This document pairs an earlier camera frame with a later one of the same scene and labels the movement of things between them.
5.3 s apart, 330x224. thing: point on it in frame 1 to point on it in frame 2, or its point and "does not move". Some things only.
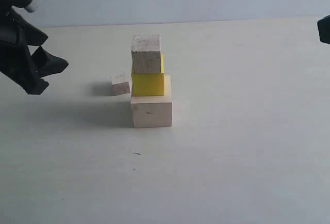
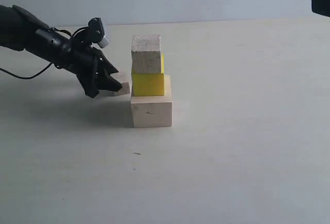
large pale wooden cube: x=153 y=111 does not move
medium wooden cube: x=146 y=53 does not move
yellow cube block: x=149 y=84 does not move
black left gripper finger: x=44 y=63 to x=105 y=82
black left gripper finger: x=33 y=37 to x=105 y=65
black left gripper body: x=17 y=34 to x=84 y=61
